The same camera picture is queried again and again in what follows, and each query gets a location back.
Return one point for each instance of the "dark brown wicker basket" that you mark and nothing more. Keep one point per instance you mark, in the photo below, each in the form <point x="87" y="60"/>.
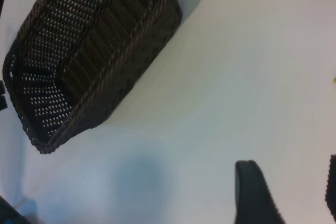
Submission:
<point x="92" y="51"/>

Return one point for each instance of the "black equipment block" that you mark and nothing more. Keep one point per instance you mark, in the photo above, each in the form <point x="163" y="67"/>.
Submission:
<point x="8" y="213"/>

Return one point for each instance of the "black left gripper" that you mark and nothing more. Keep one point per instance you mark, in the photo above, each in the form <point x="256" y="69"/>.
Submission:
<point x="2" y="102"/>

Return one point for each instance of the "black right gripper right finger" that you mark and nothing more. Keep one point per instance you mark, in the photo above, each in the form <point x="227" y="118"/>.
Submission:
<point x="332" y="182"/>

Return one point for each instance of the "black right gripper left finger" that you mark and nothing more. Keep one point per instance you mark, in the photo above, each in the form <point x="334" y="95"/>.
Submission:
<point x="252" y="197"/>

